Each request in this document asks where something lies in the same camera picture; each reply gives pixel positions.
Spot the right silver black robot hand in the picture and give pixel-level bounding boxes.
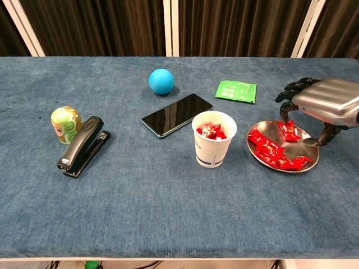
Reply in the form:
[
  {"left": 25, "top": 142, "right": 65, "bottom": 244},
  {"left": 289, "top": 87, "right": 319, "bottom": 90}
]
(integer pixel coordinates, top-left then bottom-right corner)
[{"left": 275, "top": 77, "right": 359, "bottom": 147}]

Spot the silver metal plate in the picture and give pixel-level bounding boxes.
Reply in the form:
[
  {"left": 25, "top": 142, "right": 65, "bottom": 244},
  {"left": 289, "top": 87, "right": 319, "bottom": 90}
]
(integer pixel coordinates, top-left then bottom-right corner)
[{"left": 246, "top": 119, "right": 320, "bottom": 174}]

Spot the white paper cup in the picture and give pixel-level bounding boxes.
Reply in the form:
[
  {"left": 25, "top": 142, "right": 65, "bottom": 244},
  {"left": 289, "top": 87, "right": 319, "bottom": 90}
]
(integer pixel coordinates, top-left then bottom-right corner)
[{"left": 191, "top": 110, "right": 238, "bottom": 169}]

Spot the green sachet packet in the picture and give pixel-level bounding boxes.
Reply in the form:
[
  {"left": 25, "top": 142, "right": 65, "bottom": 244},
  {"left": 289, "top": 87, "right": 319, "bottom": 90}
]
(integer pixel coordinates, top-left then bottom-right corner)
[{"left": 214, "top": 80, "right": 257, "bottom": 104}]

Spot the black smartphone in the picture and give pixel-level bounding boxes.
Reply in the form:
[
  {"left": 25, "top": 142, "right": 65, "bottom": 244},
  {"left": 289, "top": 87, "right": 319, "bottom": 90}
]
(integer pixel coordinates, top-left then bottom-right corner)
[{"left": 141, "top": 93, "right": 214, "bottom": 139}]

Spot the blue ball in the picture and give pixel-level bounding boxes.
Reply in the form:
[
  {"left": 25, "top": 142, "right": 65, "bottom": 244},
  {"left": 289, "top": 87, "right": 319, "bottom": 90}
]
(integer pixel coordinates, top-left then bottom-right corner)
[{"left": 148, "top": 68, "right": 175, "bottom": 95}]

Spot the blue tablecloth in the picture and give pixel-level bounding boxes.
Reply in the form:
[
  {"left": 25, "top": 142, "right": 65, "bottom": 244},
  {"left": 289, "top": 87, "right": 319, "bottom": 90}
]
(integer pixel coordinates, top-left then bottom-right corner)
[{"left": 0, "top": 56, "right": 359, "bottom": 260}]

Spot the black stapler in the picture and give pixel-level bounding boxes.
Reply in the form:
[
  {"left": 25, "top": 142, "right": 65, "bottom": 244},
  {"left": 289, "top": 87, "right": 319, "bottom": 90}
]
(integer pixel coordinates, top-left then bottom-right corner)
[{"left": 57, "top": 115, "right": 111, "bottom": 178}]

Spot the white frame post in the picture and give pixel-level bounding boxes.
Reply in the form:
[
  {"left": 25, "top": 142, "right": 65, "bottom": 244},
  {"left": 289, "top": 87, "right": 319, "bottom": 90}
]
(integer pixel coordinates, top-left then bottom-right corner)
[
  {"left": 163, "top": 0, "right": 180, "bottom": 57},
  {"left": 291, "top": 0, "right": 328, "bottom": 58},
  {"left": 2, "top": 0, "right": 46, "bottom": 57}
]

